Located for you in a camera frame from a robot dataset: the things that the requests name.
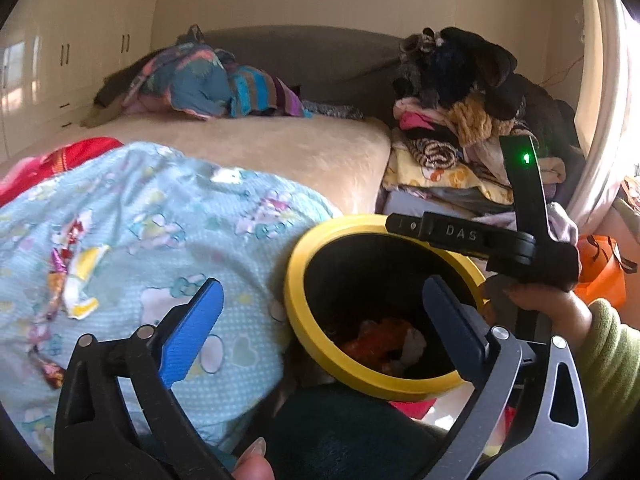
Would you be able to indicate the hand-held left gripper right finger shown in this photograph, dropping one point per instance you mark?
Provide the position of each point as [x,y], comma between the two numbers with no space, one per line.
[452,325]

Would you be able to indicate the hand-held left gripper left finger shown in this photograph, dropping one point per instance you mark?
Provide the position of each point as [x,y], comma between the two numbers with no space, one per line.
[192,330]

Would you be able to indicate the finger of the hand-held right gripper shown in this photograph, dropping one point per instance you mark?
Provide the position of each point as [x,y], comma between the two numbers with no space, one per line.
[435,230]

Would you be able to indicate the white tissue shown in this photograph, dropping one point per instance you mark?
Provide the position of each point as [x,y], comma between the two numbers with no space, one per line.
[412,347]

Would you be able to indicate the red plastic bag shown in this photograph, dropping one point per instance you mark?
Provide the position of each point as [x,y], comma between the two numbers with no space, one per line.
[385,337]

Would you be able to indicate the black bin with yellow rim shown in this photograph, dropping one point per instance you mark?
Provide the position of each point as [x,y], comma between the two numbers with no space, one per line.
[300,280]

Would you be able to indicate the person's right forearm green sleeve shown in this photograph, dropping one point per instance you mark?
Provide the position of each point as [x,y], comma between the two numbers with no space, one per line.
[612,365]

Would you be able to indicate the person's right hand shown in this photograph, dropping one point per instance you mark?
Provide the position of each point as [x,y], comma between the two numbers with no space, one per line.
[545,312]

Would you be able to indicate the person's left hand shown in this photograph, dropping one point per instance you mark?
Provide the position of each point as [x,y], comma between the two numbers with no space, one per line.
[252,465]

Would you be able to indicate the stack of folded clothes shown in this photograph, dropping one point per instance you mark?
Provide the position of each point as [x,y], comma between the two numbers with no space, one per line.
[450,175]

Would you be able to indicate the orange bag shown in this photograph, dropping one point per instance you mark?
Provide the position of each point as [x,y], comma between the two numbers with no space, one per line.
[600,275]

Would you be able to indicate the light blue cartoon print blanket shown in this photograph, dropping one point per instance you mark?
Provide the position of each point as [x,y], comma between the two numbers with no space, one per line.
[175,220]

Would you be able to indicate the yellow and white snack wrapper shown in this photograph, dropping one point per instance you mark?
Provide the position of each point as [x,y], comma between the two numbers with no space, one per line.
[85,262]

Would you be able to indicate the purple snack wrapper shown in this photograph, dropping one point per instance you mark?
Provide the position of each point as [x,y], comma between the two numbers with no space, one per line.
[50,372]

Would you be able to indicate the beige bed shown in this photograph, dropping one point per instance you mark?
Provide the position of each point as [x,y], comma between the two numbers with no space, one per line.
[300,150]

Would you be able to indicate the person's dark teal pants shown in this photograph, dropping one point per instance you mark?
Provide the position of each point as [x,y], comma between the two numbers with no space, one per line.
[340,435]

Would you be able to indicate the grey patterned cloth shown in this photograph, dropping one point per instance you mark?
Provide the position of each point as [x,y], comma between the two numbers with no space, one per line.
[330,109]

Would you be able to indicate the black fuzzy clothing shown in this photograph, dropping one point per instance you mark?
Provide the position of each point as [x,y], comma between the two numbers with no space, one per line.
[470,65]

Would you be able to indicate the red blanket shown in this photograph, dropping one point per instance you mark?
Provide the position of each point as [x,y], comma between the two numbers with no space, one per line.
[65,157]

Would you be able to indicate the striped colourful cloth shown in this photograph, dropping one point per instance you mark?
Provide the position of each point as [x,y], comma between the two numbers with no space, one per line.
[255,90]

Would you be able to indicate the blue floral quilt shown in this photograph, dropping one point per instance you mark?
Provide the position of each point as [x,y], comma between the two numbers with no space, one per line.
[200,85]

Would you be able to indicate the dark clothing pile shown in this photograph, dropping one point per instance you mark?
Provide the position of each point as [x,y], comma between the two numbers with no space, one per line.
[112,92]

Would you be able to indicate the cream wardrobe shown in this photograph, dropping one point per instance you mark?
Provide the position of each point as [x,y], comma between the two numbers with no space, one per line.
[75,35]

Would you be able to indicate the white curved frame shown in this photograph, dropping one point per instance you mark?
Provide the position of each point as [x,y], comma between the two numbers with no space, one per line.
[607,85]

